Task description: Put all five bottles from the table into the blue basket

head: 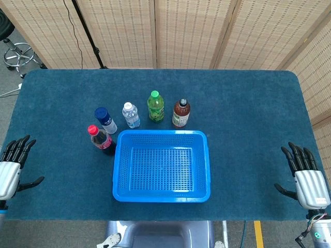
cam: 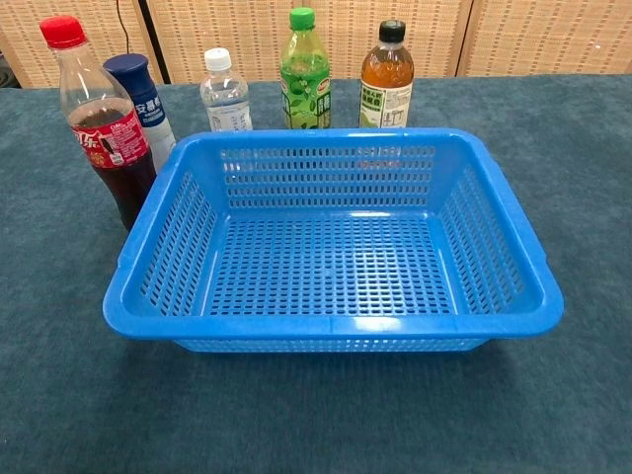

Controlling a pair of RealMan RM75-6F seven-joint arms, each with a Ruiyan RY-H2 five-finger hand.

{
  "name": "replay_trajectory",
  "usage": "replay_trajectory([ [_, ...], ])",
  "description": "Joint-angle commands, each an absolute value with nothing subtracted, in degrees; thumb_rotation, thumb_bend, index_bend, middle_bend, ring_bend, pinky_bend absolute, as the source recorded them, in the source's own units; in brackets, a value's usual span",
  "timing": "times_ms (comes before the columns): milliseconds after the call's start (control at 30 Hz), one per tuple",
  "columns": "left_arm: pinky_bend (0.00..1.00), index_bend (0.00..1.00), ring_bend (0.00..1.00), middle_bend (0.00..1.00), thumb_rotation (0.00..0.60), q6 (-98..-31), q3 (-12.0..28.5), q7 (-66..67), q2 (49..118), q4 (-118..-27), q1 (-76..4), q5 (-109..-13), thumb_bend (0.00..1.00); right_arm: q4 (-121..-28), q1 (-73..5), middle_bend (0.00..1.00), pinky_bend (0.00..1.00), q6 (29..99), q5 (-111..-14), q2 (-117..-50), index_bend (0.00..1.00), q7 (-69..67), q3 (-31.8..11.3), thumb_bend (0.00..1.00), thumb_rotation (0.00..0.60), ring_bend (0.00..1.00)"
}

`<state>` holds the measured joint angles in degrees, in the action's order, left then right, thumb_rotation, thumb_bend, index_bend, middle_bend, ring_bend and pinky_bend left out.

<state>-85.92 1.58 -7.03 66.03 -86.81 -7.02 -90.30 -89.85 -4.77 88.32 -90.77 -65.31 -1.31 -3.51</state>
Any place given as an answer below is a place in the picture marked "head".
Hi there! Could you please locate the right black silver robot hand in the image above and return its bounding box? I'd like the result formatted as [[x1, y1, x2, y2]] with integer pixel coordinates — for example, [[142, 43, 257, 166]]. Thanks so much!
[[274, 141, 331, 209]]

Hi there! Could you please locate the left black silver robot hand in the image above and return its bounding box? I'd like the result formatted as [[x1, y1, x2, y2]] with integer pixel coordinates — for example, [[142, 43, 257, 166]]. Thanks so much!
[[0, 134, 45, 201]]

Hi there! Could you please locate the cola bottle red cap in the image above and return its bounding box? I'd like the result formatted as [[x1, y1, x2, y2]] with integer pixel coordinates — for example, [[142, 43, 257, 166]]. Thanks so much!
[[87, 125, 116, 157]]

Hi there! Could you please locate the white bottle dark blue cap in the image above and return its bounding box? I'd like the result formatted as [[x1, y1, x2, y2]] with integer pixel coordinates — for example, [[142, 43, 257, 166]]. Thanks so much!
[[94, 107, 118, 134]]

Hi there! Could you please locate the clear water bottle white cap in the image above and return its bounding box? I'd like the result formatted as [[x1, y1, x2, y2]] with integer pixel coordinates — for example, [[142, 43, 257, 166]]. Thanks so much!
[[122, 102, 141, 129]]

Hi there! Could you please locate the brown tea bottle black cap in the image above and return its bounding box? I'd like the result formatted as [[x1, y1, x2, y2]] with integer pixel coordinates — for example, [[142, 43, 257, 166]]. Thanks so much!
[[172, 98, 191, 129]]

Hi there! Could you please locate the green soda bottle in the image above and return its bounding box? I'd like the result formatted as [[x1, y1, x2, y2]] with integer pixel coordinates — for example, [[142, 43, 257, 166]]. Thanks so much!
[[147, 90, 165, 123]]

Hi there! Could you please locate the blue perforated plastic basket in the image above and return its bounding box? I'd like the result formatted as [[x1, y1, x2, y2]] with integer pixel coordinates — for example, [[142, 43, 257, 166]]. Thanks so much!
[[112, 129, 211, 204]]

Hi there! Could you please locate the yellow floor tape strip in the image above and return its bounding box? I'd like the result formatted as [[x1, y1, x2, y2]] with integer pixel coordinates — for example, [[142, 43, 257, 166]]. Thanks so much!
[[253, 221, 264, 248]]

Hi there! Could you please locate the teal carpet table mat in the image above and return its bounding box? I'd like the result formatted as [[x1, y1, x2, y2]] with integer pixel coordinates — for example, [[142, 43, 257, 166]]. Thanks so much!
[[0, 68, 328, 222]]

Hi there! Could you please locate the black stool chrome base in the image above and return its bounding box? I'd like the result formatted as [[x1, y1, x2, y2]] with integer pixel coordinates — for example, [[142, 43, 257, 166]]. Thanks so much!
[[0, 9, 48, 79]]

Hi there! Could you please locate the grey-blue robot torso base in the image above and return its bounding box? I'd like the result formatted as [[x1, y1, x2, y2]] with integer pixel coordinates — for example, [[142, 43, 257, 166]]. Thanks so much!
[[96, 221, 228, 248]]

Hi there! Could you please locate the black tripod stand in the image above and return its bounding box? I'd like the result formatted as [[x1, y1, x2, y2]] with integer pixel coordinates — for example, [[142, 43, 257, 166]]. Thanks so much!
[[71, 0, 109, 69]]

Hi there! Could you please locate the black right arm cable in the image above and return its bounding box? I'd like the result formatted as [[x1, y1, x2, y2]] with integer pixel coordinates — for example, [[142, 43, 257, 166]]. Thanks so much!
[[296, 227, 315, 248]]

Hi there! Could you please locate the blue floor cable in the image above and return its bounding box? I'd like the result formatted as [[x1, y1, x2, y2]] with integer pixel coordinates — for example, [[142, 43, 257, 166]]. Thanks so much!
[[239, 221, 246, 248]]

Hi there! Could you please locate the white floor cable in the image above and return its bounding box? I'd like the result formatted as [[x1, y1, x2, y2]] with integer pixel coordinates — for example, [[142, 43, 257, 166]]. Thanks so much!
[[0, 83, 23, 98]]

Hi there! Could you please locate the thin black hanging cable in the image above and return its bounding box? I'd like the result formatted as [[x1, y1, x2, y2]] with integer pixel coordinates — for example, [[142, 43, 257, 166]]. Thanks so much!
[[63, 0, 84, 69]]

